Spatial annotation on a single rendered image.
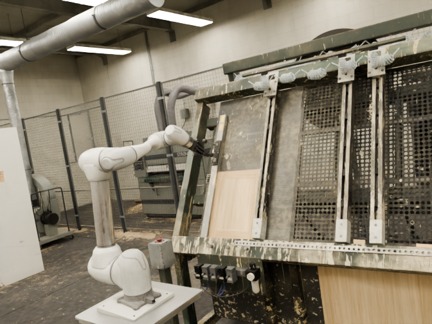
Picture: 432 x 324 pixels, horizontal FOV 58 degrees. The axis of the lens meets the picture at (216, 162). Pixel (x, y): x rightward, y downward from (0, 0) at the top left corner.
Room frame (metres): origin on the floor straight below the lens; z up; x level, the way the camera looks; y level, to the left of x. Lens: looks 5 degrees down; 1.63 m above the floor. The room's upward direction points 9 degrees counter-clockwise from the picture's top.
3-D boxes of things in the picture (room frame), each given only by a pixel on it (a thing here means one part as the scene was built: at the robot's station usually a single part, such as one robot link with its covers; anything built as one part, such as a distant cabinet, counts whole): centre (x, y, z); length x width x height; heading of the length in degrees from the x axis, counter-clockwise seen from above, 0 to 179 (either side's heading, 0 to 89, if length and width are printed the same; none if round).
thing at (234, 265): (2.38, 0.06, 0.69); 0.50 x 0.14 x 0.24; 55
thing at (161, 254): (2.58, 0.46, 0.84); 0.12 x 0.12 x 0.18; 55
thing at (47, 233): (7.18, 3.54, 1.10); 1.37 x 0.70 x 2.20; 53
